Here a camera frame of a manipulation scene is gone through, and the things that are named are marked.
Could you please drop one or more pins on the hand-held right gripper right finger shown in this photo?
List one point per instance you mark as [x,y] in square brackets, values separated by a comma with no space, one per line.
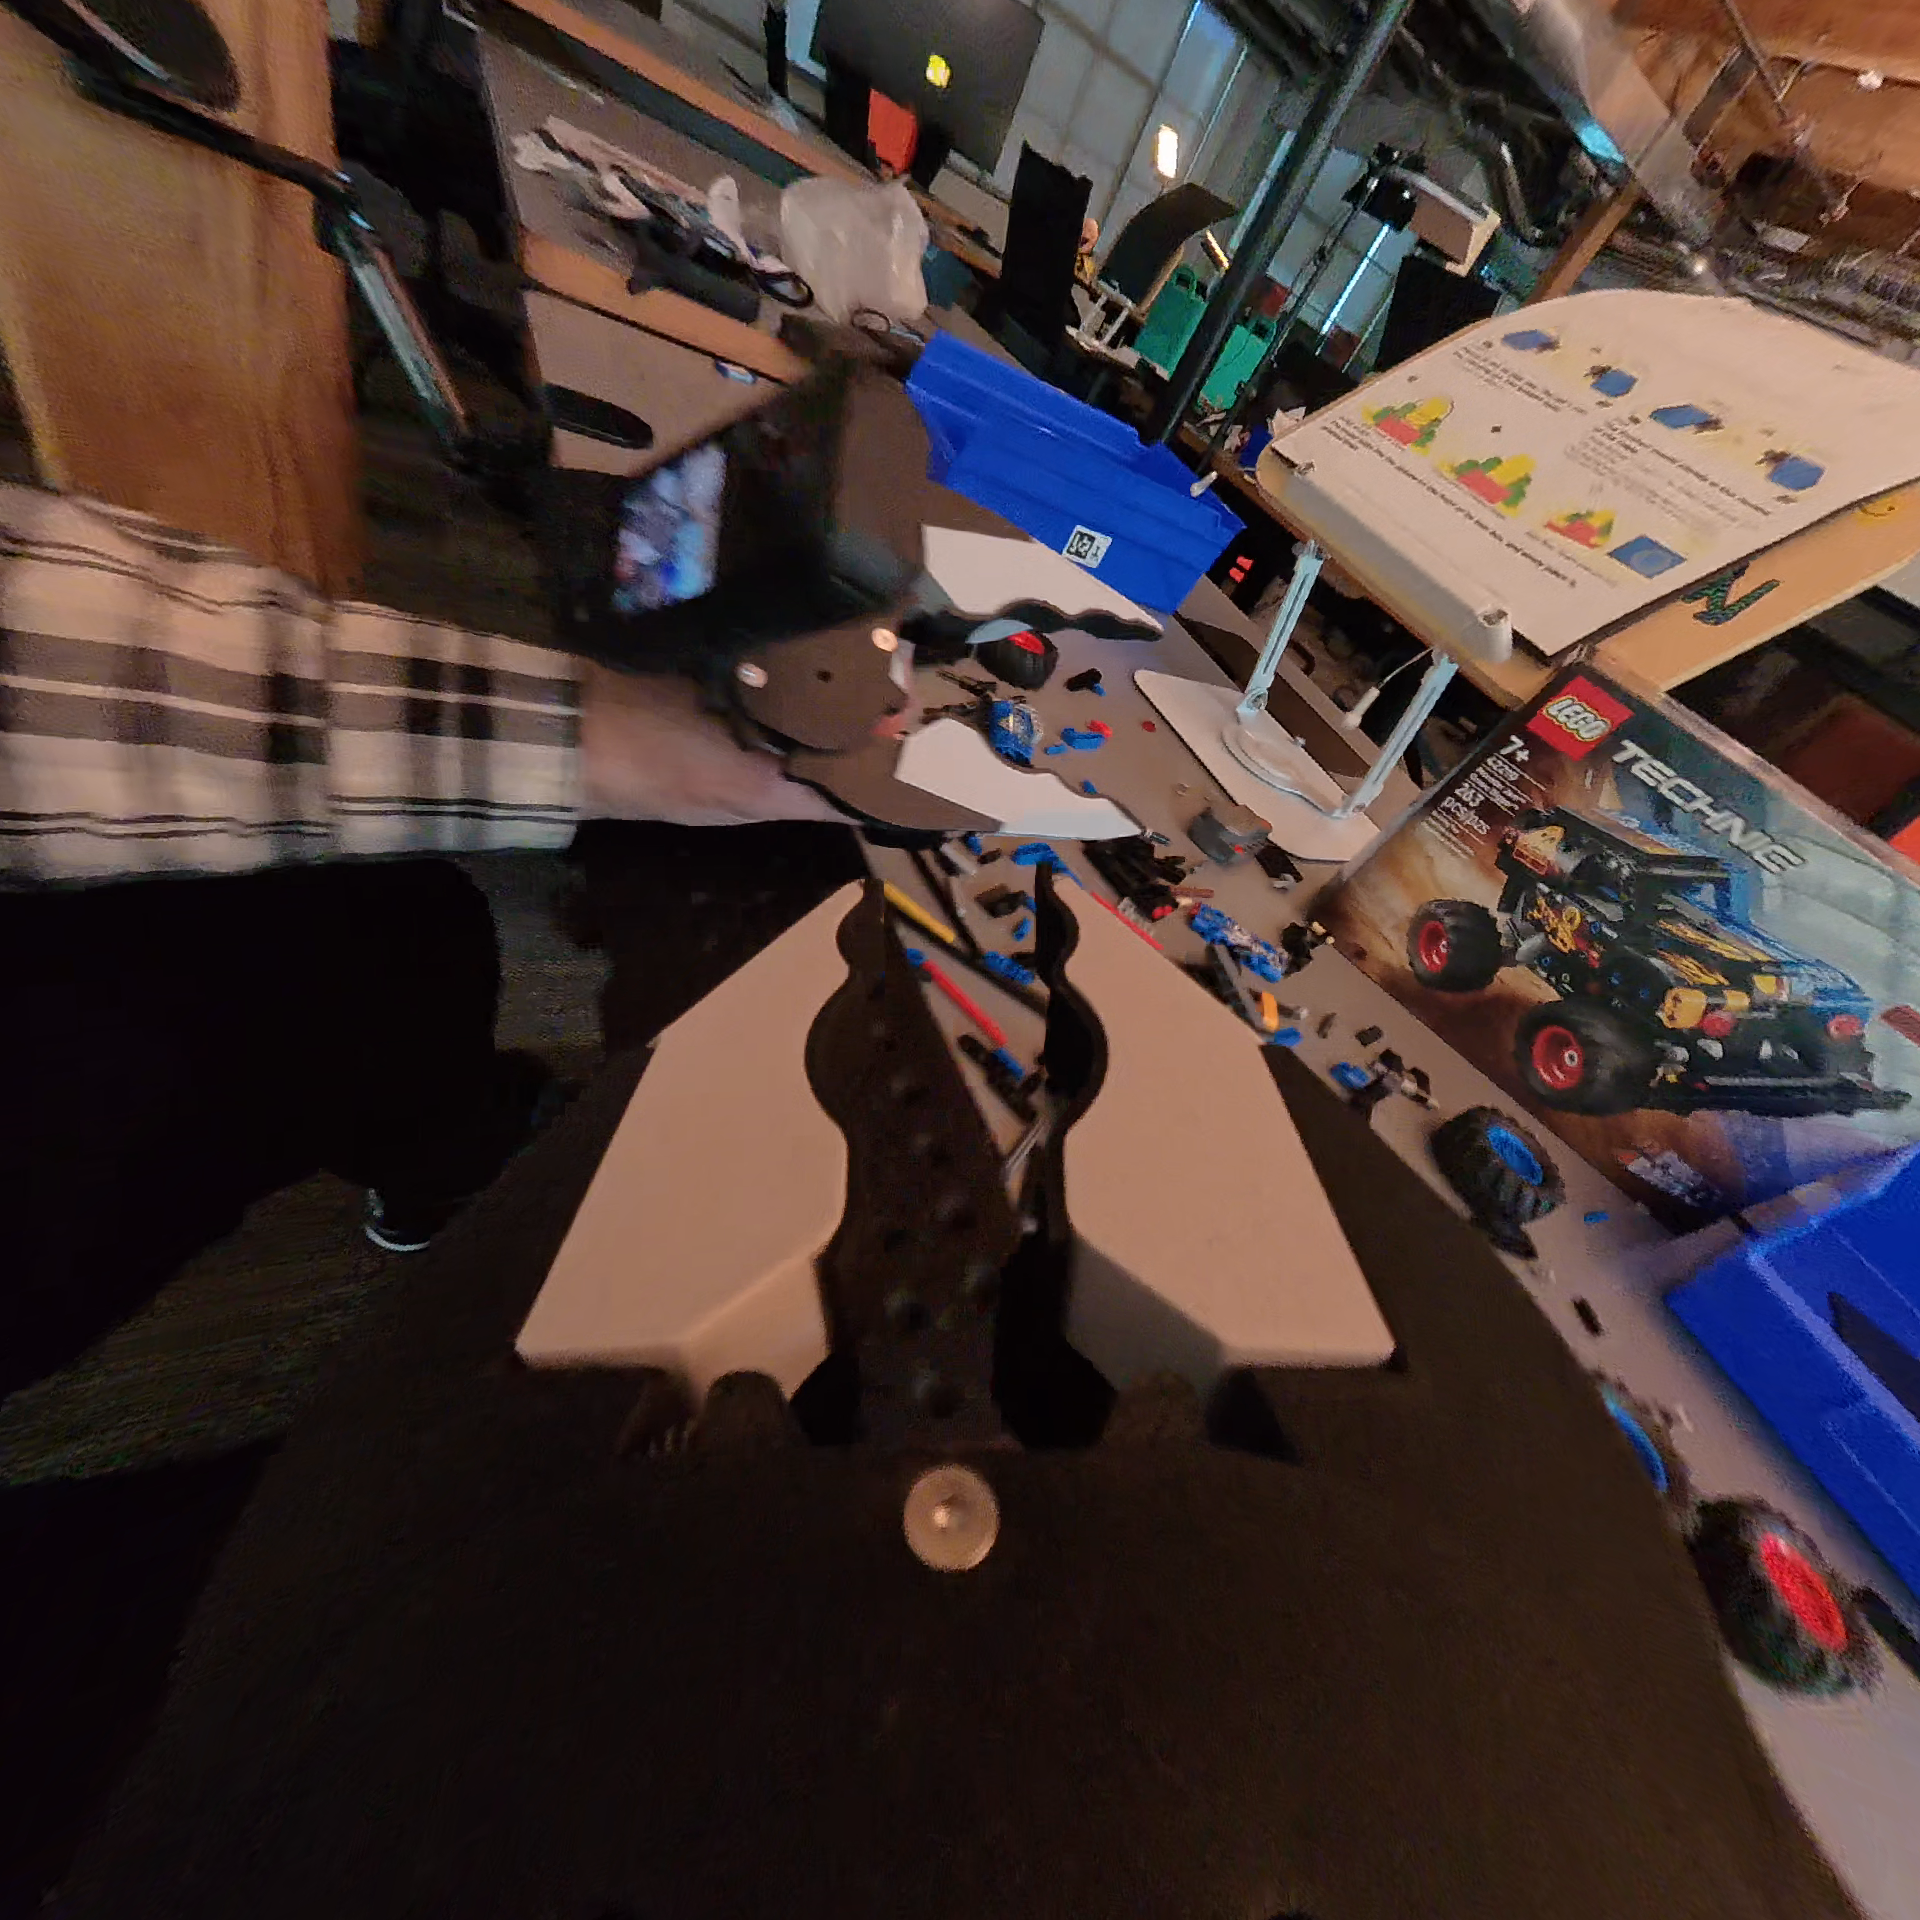
[1231,1200]

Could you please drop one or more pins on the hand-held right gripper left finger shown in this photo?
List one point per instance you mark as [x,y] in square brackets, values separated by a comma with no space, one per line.
[689,1200]

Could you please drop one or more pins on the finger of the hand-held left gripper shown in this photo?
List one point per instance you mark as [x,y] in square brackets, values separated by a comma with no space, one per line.
[1006,789]
[1020,575]

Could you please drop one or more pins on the grey toy motor block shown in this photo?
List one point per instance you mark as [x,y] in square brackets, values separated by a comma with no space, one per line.
[1225,835]

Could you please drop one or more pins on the person's left forearm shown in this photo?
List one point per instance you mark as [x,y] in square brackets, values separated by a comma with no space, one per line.
[272,692]

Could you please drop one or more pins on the grey desk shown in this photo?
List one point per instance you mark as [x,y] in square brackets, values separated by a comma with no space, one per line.
[1621,1322]

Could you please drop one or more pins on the blue bin with white tag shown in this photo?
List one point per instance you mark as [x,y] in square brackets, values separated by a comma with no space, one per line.
[1066,481]

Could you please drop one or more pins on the pile of toy building pieces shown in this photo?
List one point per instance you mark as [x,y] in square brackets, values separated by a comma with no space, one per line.
[1142,902]

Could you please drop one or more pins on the black dotted mat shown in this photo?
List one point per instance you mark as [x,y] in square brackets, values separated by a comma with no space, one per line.
[916,1200]

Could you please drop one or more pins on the blue printed toy panel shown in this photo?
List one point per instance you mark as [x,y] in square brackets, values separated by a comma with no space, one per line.
[1247,969]

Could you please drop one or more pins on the black tire blue rim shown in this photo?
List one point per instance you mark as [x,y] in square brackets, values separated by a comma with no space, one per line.
[1495,1164]
[1642,1436]

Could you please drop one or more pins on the clear plastic bag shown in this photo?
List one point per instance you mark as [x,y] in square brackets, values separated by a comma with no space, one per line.
[858,239]

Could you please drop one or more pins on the black office chair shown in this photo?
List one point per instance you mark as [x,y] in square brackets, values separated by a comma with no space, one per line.
[1037,256]

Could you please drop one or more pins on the black steel column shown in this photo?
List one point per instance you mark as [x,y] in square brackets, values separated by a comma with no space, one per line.
[1290,196]

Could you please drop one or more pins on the computer monitor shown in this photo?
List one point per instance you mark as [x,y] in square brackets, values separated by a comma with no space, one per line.
[931,61]

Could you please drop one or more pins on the toy truck set box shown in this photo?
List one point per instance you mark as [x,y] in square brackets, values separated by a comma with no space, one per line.
[1651,931]

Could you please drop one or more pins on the instruction booklet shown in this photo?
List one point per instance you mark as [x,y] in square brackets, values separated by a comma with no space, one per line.
[1592,451]

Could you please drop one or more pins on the plain blue plastic bin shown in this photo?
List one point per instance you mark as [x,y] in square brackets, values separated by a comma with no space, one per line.
[1829,1322]

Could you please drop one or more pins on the black tire red rim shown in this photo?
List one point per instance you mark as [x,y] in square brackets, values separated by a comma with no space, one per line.
[1770,1591]

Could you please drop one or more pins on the wooden pillar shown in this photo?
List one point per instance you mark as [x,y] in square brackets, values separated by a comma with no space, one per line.
[151,271]

